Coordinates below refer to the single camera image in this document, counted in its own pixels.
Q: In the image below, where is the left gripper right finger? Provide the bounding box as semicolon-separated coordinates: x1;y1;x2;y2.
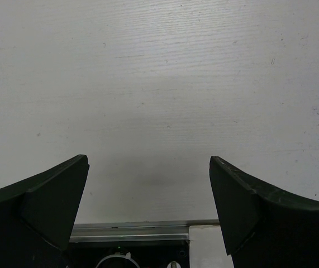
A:
210;156;319;267

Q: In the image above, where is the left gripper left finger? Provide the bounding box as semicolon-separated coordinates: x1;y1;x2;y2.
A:
0;155;89;267

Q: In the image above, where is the aluminium table rail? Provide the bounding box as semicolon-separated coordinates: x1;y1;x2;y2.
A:
70;219;220;243

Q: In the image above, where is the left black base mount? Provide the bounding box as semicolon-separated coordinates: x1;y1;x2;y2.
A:
59;240;190;267

